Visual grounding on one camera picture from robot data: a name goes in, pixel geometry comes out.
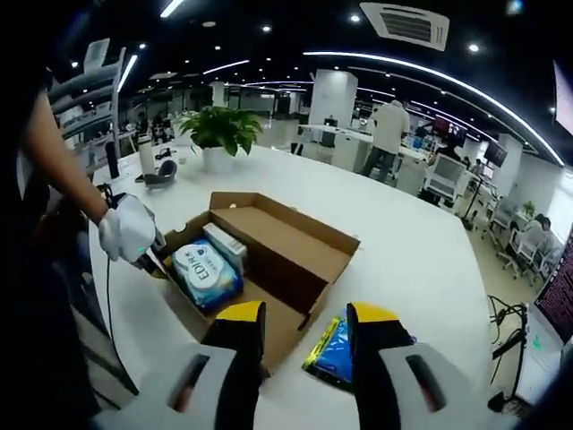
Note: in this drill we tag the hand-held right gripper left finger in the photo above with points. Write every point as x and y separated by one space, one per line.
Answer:
233 354

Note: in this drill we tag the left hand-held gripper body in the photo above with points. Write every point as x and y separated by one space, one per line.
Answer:
127 228

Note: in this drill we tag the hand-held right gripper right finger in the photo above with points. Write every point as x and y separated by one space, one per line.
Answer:
380 358

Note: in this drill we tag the blue soft tissue pack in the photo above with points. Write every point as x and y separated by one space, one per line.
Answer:
333 354

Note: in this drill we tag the blue white wet wipes pack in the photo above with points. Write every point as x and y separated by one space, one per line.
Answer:
206 277

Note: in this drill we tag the small white carton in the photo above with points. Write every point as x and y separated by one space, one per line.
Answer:
226 244

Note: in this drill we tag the brown cardboard shoe box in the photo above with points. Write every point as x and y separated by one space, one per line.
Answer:
286 251

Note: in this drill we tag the grey headset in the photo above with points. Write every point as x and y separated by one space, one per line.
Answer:
163 172

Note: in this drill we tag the black bottle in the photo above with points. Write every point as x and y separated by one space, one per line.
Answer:
112 161

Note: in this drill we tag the white thermos bottle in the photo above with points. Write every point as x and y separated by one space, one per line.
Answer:
147 154

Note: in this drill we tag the person's black clothing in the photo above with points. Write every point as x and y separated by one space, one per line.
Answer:
45 322

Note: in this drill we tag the black monitor stand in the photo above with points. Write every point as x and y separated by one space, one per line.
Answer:
510 349

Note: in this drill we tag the green potted plant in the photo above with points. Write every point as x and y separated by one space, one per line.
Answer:
221 130

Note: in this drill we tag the computer monitor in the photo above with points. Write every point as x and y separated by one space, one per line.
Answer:
557 295

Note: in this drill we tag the white office chair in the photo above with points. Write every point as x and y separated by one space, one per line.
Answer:
445 177

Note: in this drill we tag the long curved ceiling light strip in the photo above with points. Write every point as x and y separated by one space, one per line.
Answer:
403 62

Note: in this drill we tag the ceiling air conditioner vent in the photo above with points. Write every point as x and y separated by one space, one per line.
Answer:
407 24

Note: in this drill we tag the black wall television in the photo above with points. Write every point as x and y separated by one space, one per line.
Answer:
496 153

